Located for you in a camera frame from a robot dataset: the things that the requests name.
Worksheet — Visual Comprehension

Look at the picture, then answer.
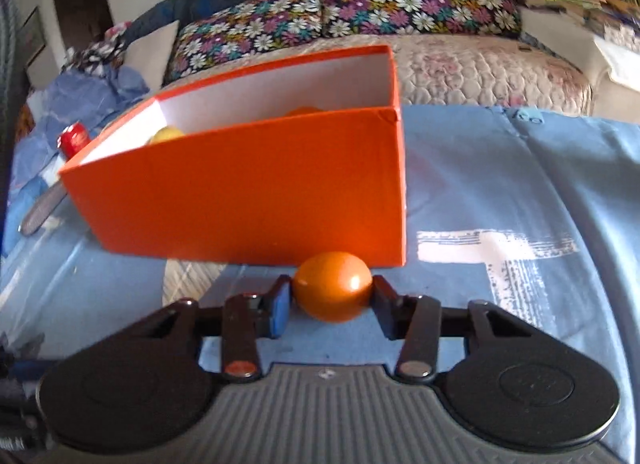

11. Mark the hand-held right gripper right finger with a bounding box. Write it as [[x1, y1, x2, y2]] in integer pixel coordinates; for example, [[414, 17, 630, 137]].
[[371, 275, 531, 385]]

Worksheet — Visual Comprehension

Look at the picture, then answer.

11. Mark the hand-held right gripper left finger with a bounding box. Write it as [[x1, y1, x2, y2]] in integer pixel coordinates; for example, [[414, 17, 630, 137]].
[[140, 275, 295, 385]]

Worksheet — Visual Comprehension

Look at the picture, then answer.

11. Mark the small orange tomato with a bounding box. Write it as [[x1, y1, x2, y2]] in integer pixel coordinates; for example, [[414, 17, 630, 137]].
[[291, 251, 373, 323]]

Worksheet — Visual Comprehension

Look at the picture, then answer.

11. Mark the orange cardboard box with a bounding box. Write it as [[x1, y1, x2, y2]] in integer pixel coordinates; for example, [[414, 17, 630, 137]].
[[59, 44, 407, 269]]

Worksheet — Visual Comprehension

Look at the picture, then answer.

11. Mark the large yellow pear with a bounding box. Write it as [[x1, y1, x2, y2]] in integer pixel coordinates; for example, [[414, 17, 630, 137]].
[[148, 126, 186, 145]]

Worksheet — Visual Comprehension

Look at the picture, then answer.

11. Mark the blue printed tablecloth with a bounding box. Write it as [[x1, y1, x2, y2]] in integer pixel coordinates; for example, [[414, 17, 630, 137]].
[[0, 104, 640, 445]]

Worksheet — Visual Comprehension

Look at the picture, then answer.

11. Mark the grey metal knife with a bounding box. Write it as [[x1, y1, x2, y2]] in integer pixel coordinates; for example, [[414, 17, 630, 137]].
[[19, 183, 68, 235]]

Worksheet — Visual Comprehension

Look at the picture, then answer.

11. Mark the red can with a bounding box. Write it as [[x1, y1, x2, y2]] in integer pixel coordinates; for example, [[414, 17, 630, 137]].
[[57, 124, 93, 162]]

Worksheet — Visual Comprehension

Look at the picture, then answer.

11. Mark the white pillow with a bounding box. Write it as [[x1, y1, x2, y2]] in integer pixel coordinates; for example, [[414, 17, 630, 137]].
[[125, 20, 181, 92]]

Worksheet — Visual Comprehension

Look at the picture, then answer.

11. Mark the crumpled blue cloth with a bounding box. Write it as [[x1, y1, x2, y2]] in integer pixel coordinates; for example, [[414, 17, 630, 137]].
[[30, 68, 151, 195]]

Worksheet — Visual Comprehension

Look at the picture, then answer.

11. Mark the black white floral cloth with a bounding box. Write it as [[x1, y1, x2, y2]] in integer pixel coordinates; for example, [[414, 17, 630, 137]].
[[65, 24, 131, 77]]

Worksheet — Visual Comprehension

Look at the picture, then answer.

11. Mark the small framed picture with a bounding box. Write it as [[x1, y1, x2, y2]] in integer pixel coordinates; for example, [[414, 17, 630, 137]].
[[17, 8, 47, 67]]

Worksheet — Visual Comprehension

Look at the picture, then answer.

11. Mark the grey braided strap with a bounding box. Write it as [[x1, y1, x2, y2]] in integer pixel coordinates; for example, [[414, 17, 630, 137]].
[[0, 0, 21, 255]]

